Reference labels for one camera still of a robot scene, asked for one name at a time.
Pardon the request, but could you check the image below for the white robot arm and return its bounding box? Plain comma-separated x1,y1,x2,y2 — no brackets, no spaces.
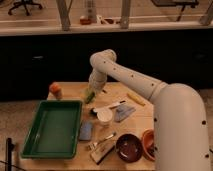
89,49,211,171

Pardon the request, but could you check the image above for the white measuring cup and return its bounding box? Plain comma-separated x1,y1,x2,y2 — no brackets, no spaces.
97,109,113,126

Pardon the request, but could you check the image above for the black and white spatula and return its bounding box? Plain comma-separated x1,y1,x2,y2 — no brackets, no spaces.
90,100,126,116

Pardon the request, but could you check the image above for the blue grey cloth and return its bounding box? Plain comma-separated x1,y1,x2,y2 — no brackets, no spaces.
114,104,136,122

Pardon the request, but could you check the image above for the orange-capped spice bottle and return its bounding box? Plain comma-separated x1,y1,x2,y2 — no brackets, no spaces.
49,82,62,100

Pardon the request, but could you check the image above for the blue sponge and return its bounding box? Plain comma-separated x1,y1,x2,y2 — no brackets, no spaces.
79,121,93,141

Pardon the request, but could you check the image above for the silver fork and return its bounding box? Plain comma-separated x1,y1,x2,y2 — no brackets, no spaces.
86,132,117,150

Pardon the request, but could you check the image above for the green plastic tray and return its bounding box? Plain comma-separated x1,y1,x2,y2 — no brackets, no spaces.
21,100,82,159

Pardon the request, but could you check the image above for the red bowl on shelf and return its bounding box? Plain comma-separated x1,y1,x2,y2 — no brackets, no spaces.
79,16,92,25

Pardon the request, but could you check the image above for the wooden block with black edge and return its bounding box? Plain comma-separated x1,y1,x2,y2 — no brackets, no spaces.
90,141,115,165

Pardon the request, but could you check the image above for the dark brown bowl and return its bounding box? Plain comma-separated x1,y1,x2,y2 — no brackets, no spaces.
115,134,143,163

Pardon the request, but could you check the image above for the orange bowl with nuts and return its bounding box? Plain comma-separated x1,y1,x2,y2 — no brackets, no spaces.
141,130,155,161

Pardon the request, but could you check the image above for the black office chair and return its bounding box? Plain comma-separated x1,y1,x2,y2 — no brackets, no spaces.
8,0,43,16

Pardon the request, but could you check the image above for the black stand post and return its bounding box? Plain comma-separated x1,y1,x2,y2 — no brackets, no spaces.
5,138,15,171

